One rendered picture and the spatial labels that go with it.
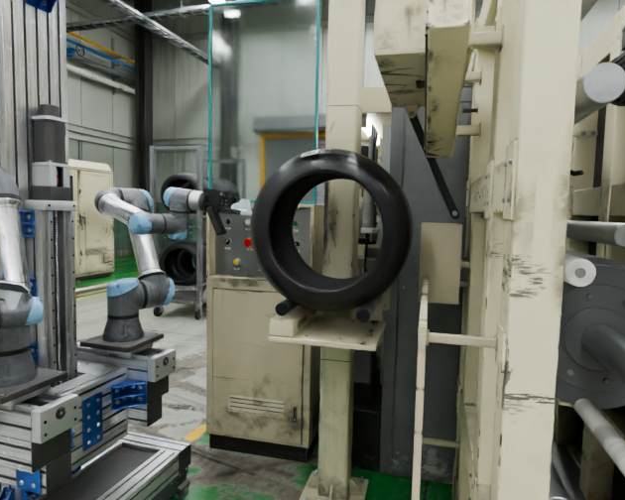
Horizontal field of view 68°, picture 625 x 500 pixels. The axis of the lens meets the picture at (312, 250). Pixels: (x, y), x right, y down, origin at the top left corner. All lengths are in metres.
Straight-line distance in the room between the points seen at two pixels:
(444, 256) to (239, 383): 1.23
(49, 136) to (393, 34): 1.15
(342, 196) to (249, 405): 1.17
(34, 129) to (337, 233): 1.13
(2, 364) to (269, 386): 1.22
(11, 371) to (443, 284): 1.43
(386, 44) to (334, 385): 1.33
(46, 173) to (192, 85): 11.38
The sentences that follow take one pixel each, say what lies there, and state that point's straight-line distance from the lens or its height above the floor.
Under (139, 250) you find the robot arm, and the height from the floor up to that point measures 1.06.
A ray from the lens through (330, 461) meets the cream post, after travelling 2.16.
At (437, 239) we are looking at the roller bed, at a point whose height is 1.14.
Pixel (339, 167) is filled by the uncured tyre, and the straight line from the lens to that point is 1.52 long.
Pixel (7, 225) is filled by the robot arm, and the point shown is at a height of 1.18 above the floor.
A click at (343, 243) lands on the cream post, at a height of 1.11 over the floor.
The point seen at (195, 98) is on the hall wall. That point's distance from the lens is 12.96.
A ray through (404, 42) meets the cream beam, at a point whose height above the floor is 1.67.
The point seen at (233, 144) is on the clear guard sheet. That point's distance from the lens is 2.36.
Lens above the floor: 1.23
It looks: 5 degrees down
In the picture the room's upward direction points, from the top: 1 degrees clockwise
